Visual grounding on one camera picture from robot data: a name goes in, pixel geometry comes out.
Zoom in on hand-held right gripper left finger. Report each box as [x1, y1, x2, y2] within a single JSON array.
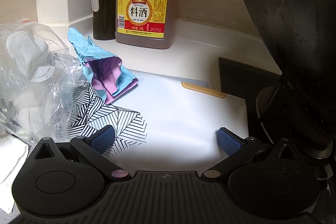
[[28, 126, 132, 182]]

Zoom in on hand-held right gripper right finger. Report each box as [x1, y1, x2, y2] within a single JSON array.
[[201, 127, 310, 180]]

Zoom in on blue cloth piece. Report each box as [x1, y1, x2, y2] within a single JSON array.
[[68, 27, 139, 105]]

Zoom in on white tissue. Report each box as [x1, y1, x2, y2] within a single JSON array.
[[0, 132, 30, 214]]

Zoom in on clear plastic bag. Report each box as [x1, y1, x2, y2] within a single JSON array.
[[0, 18, 91, 141]]

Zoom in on black striped white paper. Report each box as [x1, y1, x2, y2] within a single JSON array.
[[70, 74, 147, 159]]

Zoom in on white cutting board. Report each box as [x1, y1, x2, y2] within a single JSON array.
[[105, 76, 250, 170]]

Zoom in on black stove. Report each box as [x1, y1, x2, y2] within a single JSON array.
[[218, 57, 336, 182]]

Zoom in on grey mat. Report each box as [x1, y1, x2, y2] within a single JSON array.
[[0, 69, 210, 224]]

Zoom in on black wok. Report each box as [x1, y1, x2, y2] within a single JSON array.
[[236, 0, 336, 151]]

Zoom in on cooking wine jug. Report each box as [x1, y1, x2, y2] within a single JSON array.
[[115, 0, 181, 51]]

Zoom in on dark oil bottle white handle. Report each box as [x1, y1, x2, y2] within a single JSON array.
[[91, 0, 122, 41]]

